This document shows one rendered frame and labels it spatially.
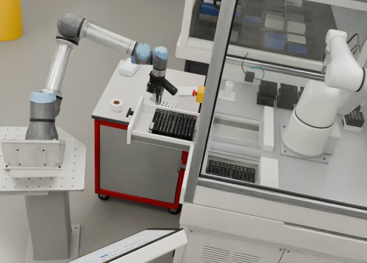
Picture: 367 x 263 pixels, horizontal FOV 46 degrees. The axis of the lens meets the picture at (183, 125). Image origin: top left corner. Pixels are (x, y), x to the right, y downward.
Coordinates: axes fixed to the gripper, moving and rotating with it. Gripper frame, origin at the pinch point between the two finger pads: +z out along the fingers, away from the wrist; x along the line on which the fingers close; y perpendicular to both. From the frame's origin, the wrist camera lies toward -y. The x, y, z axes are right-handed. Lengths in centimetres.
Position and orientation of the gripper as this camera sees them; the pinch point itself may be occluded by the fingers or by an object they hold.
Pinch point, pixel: (159, 103)
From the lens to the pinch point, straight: 249.7
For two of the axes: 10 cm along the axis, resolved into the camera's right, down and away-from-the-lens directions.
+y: -9.4, -3.0, 1.7
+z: -1.3, 7.7, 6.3
